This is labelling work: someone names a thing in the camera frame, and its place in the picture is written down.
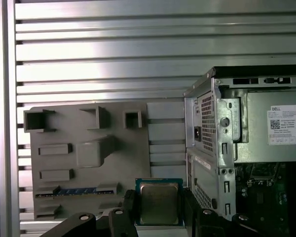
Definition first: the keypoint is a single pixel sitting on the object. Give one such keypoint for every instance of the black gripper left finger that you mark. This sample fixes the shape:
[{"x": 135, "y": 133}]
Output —
[{"x": 121, "y": 222}]

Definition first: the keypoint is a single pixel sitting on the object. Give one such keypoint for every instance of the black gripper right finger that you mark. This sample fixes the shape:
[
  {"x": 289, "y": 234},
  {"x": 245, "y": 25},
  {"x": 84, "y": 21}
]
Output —
[{"x": 195, "y": 222}]

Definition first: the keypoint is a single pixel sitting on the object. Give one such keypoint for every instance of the silver square CPU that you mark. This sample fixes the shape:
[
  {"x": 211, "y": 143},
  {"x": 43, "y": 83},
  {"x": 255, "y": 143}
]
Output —
[{"x": 158, "y": 200}]

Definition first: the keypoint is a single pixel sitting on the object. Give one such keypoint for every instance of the blue RAM stick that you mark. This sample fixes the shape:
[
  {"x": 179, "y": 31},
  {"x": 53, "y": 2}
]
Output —
[{"x": 76, "y": 191}]

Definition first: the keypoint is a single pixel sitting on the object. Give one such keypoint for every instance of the green motherboard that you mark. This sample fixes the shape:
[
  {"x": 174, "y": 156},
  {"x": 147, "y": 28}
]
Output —
[{"x": 266, "y": 197}]

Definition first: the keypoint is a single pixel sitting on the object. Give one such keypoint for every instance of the black PC case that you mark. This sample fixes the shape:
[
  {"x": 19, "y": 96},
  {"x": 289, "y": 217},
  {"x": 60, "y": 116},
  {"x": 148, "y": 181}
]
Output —
[{"x": 224, "y": 138}]

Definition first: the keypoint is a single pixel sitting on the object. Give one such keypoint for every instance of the grey parts rack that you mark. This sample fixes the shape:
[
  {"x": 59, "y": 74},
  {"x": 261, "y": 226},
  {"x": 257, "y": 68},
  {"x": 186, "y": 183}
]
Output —
[{"x": 51, "y": 163}]

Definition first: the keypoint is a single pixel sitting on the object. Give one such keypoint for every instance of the grey power supply unit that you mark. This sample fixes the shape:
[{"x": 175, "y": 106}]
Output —
[{"x": 256, "y": 128}]

